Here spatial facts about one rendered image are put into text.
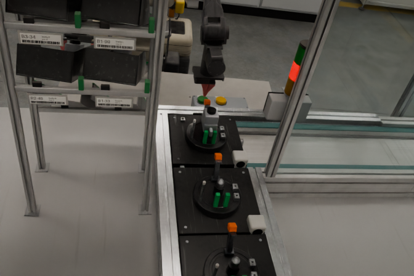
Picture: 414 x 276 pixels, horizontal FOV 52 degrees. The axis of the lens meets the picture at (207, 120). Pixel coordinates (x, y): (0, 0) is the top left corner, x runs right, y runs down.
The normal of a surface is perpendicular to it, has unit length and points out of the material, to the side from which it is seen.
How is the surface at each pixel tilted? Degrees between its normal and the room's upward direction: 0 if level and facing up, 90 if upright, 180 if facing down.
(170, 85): 0
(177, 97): 0
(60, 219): 0
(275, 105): 90
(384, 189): 90
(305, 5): 90
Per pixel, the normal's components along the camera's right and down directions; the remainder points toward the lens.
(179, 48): 0.06, 0.65
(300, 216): 0.14, -0.76
